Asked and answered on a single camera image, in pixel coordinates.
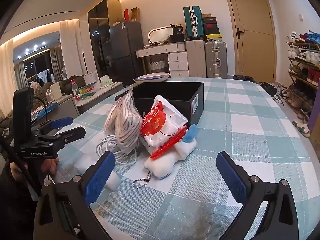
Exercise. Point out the white plush toy blue ear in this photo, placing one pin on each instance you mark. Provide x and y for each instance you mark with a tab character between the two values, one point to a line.
177	148

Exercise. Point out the tall dark glass cabinet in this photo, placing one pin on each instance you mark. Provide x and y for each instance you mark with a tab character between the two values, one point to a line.
101	18

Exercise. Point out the wooden shoe rack with shoes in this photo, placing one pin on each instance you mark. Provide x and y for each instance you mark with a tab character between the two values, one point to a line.
303	70

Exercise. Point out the red white balloon glue bag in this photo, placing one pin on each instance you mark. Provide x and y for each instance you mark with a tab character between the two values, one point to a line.
162	127

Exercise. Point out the grey coffee table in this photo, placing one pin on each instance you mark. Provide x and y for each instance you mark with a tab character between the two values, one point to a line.
68	107

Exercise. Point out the black cardboard box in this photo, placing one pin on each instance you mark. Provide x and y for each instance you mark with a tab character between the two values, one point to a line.
186	97

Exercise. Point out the beige suitcase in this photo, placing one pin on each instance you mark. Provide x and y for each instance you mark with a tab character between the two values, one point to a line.
196	58

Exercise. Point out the bag of striped rope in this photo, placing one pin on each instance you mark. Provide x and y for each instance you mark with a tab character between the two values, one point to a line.
124	122

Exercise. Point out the teal suitcase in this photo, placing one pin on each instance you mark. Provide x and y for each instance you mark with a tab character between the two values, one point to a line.
194	23

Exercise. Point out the person's left hand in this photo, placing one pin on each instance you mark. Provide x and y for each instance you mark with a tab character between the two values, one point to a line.
48	166

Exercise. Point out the tan wooden door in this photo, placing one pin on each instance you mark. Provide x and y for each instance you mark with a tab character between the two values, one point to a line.
254	39

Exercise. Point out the white drawer desk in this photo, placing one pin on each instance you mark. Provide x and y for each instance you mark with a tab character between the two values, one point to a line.
176	56

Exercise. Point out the white electric kettle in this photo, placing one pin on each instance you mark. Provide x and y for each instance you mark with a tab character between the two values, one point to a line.
91	78

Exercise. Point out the white oval plate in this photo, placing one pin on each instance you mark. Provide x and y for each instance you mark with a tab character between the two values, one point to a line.
152	77

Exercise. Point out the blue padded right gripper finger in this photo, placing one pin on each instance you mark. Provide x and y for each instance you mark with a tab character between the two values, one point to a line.
50	125

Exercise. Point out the white cotton pad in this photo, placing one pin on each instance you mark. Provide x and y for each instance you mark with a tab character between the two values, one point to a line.
88	160

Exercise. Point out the green camo slipper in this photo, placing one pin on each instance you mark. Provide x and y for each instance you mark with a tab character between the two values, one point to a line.
302	128

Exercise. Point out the stack of shoe boxes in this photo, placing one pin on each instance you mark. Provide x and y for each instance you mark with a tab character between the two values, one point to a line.
211	29

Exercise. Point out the plastic water bottle red label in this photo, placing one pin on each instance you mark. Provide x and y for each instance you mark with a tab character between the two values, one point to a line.
75	90

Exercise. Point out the black trash bag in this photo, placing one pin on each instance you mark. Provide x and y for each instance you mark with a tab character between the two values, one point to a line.
243	78

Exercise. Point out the black refrigerator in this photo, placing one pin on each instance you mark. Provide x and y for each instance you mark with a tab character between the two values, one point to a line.
126	38

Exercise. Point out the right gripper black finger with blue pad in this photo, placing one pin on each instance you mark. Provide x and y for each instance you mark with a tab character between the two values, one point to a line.
280	219
63	210

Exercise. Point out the woven laundry basket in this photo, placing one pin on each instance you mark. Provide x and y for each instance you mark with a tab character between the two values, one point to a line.
157	67

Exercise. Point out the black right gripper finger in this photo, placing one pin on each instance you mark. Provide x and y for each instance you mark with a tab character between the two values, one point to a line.
58	141

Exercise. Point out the silver suitcase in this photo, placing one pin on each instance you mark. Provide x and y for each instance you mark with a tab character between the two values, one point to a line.
216	59

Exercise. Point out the oval mirror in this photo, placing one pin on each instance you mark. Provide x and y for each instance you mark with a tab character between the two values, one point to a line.
160	34

